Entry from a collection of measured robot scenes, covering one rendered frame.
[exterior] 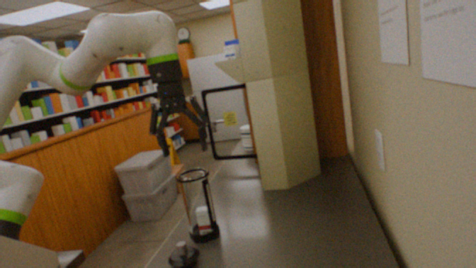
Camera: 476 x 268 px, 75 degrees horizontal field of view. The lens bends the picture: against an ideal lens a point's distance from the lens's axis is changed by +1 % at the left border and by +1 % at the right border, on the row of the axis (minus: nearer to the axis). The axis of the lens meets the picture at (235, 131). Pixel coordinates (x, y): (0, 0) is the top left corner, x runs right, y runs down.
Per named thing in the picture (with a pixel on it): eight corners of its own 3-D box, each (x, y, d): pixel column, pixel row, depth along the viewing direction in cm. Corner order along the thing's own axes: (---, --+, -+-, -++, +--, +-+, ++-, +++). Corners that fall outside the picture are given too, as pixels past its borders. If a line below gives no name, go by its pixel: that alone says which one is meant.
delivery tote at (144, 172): (176, 173, 382) (171, 147, 375) (154, 193, 324) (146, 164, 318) (146, 176, 392) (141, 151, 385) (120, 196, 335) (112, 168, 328)
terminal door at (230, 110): (265, 157, 161) (253, 81, 153) (214, 160, 172) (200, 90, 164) (265, 157, 162) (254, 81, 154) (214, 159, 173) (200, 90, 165)
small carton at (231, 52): (241, 58, 134) (239, 44, 133) (235, 59, 130) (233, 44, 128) (231, 59, 136) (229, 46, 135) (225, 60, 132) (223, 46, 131)
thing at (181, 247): (205, 253, 94) (200, 234, 93) (194, 274, 85) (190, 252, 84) (177, 254, 96) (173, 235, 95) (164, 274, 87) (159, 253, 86)
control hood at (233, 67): (256, 77, 153) (253, 57, 151) (245, 82, 123) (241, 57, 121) (234, 81, 156) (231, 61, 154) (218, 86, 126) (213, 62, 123)
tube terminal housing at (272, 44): (319, 161, 157) (299, 3, 141) (322, 186, 126) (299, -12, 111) (270, 165, 163) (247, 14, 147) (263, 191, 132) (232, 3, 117)
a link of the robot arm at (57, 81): (43, 88, 110) (58, 60, 114) (79, 104, 117) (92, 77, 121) (51, 75, 96) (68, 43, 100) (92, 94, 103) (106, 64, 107)
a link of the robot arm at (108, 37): (93, 51, 105) (105, 82, 106) (57, 55, 98) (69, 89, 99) (132, 4, 77) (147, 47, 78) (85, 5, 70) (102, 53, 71)
